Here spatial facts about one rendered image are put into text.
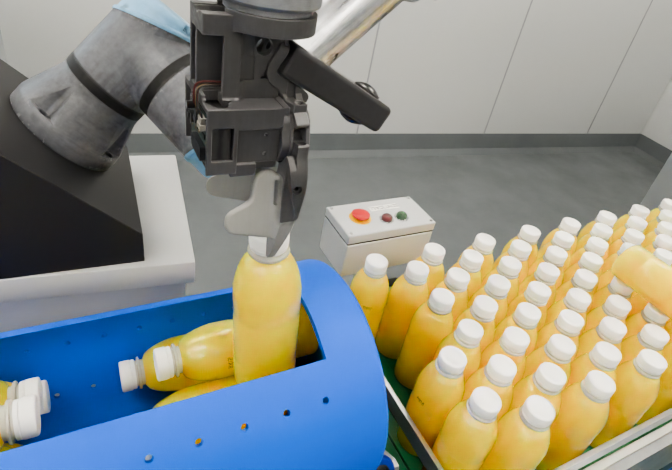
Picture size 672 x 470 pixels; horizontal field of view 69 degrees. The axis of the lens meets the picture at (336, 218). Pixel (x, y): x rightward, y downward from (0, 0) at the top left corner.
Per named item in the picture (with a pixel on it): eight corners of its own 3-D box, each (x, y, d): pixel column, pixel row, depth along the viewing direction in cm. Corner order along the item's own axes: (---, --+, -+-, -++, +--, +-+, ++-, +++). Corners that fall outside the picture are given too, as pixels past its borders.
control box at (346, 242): (318, 246, 101) (326, 205, 96) (398, 233, 110) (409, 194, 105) (340, 277, 94) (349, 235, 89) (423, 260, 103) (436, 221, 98)
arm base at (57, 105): (12, 74, 68) (59, 23, 67) (106, 136, 79) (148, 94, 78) (6, 123, 58) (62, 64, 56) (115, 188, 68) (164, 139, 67)
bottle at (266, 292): (296, 352, 60) (306, 227, 51) (292, 401, 54) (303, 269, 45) (238, 349, 60) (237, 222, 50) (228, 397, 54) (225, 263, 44)
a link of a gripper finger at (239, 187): (199, 214, 48) (205, 137, 42) (257, 207, 51) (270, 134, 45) (207, 237, 46) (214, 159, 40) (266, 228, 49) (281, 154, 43)
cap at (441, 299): (442, 315, 78) (445, 307, 77) (423, 301, 80) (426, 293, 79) (456, 306, 80) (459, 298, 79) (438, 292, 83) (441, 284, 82)
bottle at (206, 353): (299, 338, 72) (167, 371, 63) (299, 294, 70) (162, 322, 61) (320, 362, 66) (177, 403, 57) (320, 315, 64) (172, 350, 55)
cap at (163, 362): (170, 366, 62) (155, 370, 61) (167, 339, 60) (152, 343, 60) (176, 384, 58) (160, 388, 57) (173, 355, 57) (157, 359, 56)
